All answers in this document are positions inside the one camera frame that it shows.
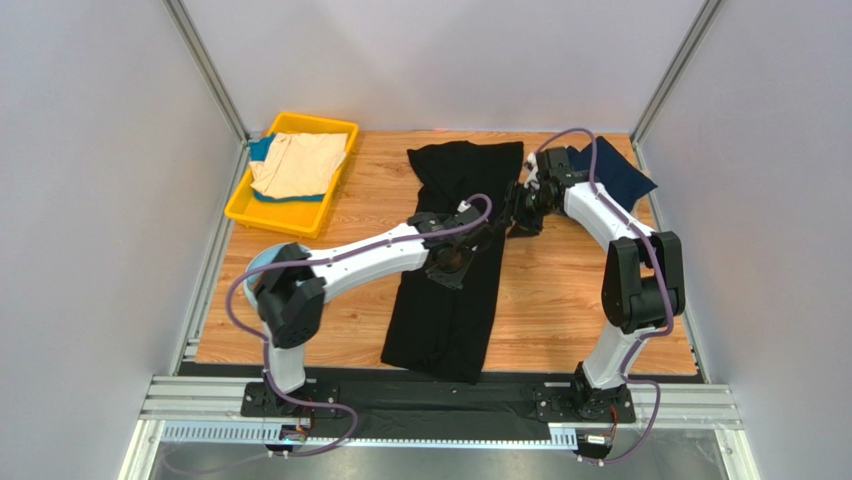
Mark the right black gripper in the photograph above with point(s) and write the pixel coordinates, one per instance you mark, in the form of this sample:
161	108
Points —
527	207

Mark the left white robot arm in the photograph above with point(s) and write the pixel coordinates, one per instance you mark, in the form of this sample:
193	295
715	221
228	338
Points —
293	283

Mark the teal t shirt in tray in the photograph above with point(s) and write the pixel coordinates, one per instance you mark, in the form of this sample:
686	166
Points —
258	151

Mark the light blue headphones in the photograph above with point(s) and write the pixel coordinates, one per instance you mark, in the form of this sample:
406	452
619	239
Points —
265	257

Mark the aluminium frame rail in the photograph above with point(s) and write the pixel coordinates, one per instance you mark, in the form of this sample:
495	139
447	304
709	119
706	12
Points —
214	247

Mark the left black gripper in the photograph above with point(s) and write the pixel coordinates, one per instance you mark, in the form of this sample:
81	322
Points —
452	280

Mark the folded navy t shirt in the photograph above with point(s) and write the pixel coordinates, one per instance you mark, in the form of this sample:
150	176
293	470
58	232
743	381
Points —
625	184

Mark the black t shirt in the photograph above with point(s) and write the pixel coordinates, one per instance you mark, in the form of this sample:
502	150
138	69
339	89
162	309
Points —
433	329

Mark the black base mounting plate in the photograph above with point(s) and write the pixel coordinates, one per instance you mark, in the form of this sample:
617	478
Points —
403	405

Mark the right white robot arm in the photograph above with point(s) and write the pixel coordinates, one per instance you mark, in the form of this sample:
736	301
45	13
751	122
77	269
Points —
643	286

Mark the cream t shirt in tray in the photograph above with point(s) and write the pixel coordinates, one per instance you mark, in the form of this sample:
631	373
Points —
299	164

